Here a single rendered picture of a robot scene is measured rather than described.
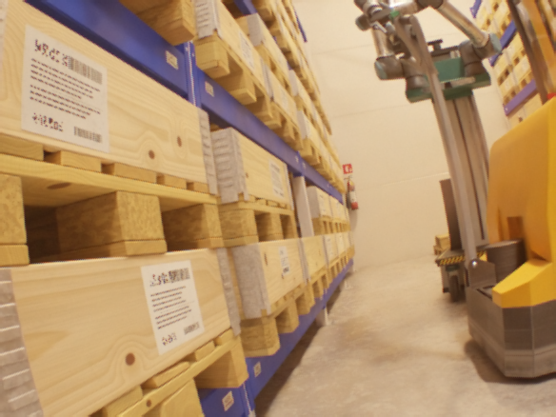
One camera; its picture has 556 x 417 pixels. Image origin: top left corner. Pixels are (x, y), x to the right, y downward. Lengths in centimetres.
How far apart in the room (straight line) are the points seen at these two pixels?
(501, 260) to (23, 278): 150
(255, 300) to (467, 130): 229
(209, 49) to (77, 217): 89
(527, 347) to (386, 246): 592
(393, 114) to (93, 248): 688
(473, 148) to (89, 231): 282
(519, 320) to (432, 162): 605
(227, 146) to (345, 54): 649
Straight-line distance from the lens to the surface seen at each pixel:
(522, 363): 144
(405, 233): 718
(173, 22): 118
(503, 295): 140
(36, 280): 51
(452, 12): 282
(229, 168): 132
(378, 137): 730
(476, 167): 321
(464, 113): 326
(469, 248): 166
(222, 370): 107
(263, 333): 133
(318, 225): 318
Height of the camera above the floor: 60
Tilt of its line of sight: 5 degrees up
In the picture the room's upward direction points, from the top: 10 degrees counter-clockwise
